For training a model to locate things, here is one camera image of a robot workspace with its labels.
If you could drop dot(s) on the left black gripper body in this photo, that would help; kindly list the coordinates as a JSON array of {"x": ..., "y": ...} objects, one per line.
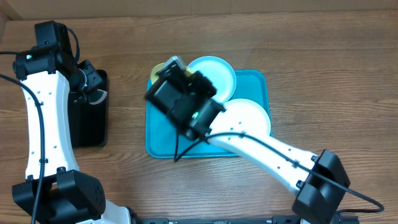
[{"x": 87, "y": 80}]

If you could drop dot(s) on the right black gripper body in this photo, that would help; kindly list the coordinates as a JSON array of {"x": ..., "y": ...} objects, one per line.
[{"x": 204, "y": 84}]

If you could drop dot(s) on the green and white sponge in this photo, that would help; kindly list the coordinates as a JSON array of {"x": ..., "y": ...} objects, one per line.
[{"x": 96, "y": 97}]

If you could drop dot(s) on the yellow-green plate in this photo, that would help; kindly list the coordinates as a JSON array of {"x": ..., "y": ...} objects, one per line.
[{"x": 154, "y": 76}]

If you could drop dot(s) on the light blue plate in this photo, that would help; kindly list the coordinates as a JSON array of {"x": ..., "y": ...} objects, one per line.
[{"x": 220, "y": 73}]

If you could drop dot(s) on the white plate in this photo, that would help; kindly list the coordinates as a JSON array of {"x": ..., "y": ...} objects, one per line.
[{"x": 242, "y": 115}]

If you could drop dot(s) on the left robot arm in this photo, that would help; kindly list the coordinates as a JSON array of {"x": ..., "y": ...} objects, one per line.
[{"x": 67, "y": 107}]

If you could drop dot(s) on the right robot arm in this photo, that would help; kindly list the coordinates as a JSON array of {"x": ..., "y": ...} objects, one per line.
[{"x": 317, "y": 181}]

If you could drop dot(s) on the black rectangular tray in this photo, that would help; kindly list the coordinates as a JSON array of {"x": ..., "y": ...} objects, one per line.
[{"x": 89, "y": 123}]

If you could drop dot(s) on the teal plastic serving tray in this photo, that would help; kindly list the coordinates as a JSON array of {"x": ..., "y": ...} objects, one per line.
[{"x": 160, "y": 139}]

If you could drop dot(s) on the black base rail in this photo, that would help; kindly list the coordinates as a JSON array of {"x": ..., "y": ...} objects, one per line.
[{"x": 278, "y": 219}]

